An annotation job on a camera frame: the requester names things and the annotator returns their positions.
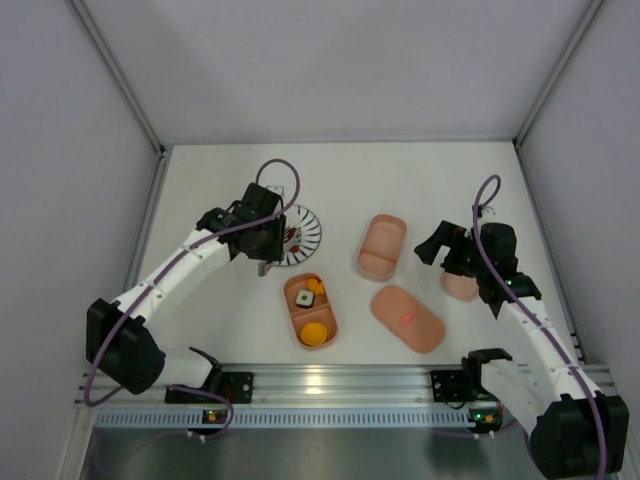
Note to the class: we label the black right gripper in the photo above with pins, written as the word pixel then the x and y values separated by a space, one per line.
pixel 451 248

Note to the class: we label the left aluminium frame post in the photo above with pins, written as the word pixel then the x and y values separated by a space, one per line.
pixel 88 24

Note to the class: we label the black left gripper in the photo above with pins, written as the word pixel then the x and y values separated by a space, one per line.
pixel 270 248

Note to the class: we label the orange fish shaped food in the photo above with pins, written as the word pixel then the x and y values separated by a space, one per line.
pixel 316 286

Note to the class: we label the brown meat slice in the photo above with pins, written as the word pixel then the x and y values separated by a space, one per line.
pixel 292 236

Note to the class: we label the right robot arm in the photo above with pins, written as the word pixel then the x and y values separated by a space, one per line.
pixel 574 429

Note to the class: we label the pink divided lunch box tray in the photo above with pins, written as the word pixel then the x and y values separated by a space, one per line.
pixel 381 247

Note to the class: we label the metal serving tongs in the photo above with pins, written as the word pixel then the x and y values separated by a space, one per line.
pixel 264 267

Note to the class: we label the blue striped white plate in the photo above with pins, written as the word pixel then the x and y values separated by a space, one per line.
pixel 311 235

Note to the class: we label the light pink inner lid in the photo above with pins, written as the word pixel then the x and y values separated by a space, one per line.
pixel 461 288

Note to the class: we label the pink lunch box lid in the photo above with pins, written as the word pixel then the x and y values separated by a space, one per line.
pixel 408 319

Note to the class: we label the orange round dumpling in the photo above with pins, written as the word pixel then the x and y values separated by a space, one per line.
pixel 314 334

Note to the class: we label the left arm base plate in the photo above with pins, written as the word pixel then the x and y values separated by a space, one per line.
pixel 235 387

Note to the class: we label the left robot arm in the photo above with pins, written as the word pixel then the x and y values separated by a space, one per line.
pixel 123 335

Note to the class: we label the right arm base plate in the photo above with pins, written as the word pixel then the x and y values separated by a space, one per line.
pixel 456 387

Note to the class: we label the sushi roll piece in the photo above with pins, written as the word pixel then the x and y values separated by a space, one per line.
pixel 305 299

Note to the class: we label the aluminium mounting rail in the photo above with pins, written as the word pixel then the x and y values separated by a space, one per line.
pixel 282 385

